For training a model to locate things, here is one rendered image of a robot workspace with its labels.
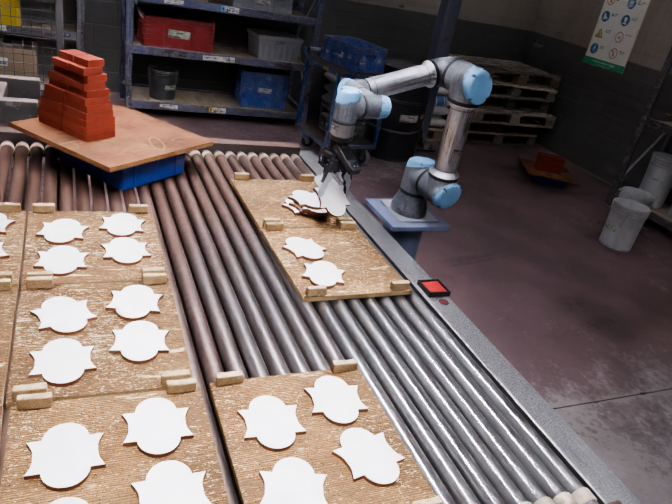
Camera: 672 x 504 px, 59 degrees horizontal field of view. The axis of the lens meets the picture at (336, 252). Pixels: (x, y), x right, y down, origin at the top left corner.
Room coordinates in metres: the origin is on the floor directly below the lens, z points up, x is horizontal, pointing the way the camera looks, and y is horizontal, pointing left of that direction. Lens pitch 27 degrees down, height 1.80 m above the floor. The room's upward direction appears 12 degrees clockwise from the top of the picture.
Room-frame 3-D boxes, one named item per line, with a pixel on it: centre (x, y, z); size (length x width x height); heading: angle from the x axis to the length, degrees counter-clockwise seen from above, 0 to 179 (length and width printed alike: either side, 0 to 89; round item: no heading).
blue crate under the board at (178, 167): (2.03, 0.83, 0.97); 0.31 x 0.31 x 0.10; 65
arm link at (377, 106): (1.95, -0.01, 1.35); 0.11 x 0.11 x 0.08; 36
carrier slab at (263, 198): (2.01, 0.20, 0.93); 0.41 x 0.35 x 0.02; 28
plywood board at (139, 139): (2.07, 0.88, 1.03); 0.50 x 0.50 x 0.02; 65
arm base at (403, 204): (2.30, -0.26, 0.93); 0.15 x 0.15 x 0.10
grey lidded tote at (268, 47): (6.27, 1.05, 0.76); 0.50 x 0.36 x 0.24; 123
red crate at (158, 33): (5.85, 1.93, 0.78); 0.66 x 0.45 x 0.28; 117
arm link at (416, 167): (2.29, -0.27, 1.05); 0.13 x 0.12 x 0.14; 36
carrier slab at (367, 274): (1.64, 0.00, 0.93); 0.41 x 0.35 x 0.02; 28
